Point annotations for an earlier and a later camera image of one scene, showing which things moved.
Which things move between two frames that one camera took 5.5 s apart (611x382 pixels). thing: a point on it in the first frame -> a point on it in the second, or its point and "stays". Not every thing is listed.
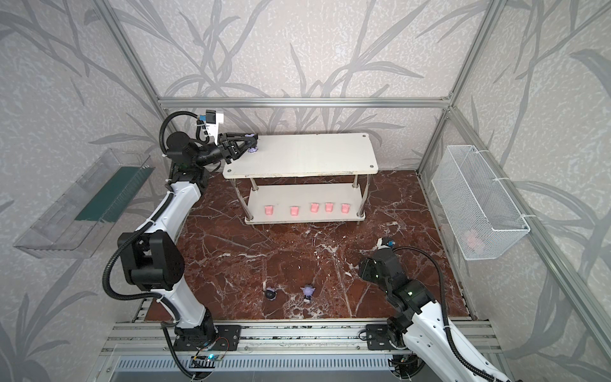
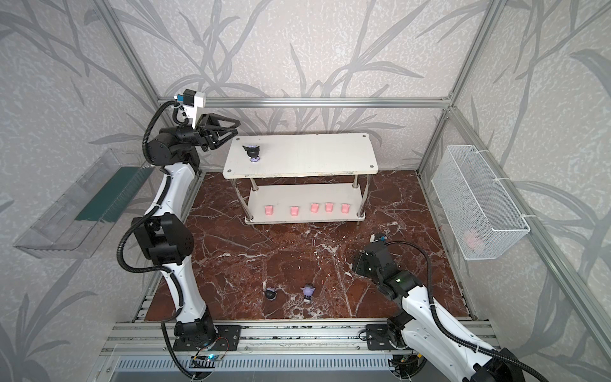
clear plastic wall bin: (72, 226) stays
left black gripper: (225, 147) -> (205, 131)
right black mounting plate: (378, 337) stays
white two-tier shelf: (293, 155) stays
